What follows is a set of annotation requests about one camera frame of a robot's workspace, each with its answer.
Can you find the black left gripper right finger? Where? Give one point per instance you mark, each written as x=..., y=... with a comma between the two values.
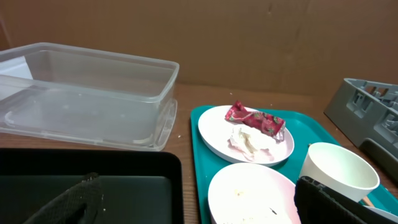
x=319, y=204

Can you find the black rectangular tray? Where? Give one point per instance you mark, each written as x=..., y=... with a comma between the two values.
x=138, y=187

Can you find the wooden chopstick left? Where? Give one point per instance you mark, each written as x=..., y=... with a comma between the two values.
x=367, y=202

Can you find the white tissue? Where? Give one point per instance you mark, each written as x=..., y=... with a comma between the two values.
x=249, y=140

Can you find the small pink bowl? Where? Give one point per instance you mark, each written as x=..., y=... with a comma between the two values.
x=251, y=193

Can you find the red strawberry candy wrapper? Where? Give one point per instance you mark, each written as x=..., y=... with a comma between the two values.
x=267, y=123

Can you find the cream white cup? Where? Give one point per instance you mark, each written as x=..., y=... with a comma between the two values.
x=340, y=169

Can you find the clear plastic waste bin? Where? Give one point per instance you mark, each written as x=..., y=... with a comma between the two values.
x=87, y=96

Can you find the large pink plate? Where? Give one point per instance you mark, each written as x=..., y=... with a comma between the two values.
x=216, y=132

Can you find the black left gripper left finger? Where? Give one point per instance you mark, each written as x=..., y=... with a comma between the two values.
x=78, y=204

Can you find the grey dishwasher rack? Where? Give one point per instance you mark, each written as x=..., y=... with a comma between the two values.
x=366, y=113

